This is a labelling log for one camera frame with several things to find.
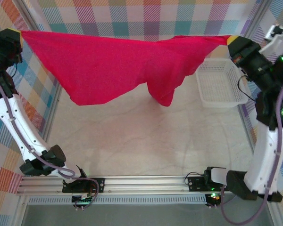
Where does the red t-shirt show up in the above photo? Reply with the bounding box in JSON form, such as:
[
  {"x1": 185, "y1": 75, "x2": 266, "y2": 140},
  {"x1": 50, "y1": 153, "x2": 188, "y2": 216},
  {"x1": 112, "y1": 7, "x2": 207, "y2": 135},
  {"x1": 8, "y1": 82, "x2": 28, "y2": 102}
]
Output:
[{"x1": 20, "y1": 30, "x2": 232, "y2": 107}]

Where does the white plastic basket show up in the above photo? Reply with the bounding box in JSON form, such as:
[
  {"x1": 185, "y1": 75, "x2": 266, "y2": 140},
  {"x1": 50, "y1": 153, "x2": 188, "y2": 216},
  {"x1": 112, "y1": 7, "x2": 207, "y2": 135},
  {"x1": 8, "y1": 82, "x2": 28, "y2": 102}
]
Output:
[{"x1": 195, "y1": 58, "x2": 249, "y2": 108}]

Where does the aluminium frame post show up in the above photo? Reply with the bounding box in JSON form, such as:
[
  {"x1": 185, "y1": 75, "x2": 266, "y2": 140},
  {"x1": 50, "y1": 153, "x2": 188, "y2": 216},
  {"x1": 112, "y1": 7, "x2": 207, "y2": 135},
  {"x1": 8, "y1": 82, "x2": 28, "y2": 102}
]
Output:
[
  {"x1": 231, "y1": 0, "x2": 274, "y2": 64},
  {"x1": 15, "y1": 0, "x2": 62, "y2": 78}
]

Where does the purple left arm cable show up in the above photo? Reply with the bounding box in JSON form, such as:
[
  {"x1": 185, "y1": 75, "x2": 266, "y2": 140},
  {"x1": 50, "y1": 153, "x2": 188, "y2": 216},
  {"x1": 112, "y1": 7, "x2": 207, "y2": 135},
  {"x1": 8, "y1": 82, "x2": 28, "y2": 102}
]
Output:
[{"x1": 0, "y1": 74, "x2": 100, "y2": 210}]

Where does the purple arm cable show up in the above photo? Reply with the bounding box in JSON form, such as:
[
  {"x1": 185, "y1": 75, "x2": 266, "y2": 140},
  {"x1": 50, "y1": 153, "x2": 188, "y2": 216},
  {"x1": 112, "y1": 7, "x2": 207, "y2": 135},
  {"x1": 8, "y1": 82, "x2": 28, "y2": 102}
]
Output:
[
  {"x1": 0, "y1": 74, "x2": 100, "y2": 210},
  {"x1": 220, "y1": 70, "x2": 283, "y2": 224}
]

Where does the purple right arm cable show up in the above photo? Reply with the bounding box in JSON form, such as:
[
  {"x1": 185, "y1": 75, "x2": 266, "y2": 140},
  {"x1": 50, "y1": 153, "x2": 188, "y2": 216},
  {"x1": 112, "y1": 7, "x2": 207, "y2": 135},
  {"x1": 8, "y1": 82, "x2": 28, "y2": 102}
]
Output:
[{"x1": 220, "y1": 70, "x2": 283, "y2": 224}]

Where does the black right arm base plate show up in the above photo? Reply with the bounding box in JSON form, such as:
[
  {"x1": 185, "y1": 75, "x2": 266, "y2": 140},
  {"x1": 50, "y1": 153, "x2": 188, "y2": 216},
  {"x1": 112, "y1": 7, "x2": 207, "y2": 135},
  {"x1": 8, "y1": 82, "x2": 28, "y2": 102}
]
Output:
[{"x1": 187, "y1": 175, "x2": 232, "y2": 192}]

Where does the aluminium frame leg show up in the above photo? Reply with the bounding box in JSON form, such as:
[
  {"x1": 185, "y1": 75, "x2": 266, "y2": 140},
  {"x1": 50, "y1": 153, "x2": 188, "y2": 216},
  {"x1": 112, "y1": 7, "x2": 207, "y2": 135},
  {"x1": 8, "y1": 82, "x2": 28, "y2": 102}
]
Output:
[
  {"x1": 11, "y1": 195, "x2": 30, "y2": 226},
  {"x1": 265, "y1": 200, "x2": 283, "y2": 226}
]

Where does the wide aluminium mounting rail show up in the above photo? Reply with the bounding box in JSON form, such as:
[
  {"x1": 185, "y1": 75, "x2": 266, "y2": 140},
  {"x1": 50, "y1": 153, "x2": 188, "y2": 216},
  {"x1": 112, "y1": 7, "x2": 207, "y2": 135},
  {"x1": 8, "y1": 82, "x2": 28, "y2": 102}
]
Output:
[{"x1": 16, "y1": 173, "x2": 278, "y2": 195}]

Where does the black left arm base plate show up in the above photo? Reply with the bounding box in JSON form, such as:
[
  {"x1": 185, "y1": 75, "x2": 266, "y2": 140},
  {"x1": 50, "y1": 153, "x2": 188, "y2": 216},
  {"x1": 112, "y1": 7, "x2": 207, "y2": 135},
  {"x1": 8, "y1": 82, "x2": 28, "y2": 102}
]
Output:
[{"x1": 62, "y1": 178, "x2": 106, "y2": 194}]

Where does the slotted grey cable duct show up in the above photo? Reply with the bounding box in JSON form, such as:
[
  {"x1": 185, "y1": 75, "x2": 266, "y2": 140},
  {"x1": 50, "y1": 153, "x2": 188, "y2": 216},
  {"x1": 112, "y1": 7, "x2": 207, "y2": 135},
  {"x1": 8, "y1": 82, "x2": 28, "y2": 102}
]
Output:
[{"x1": 28, "y1": 194, "x2": 207, "y2": 205}]

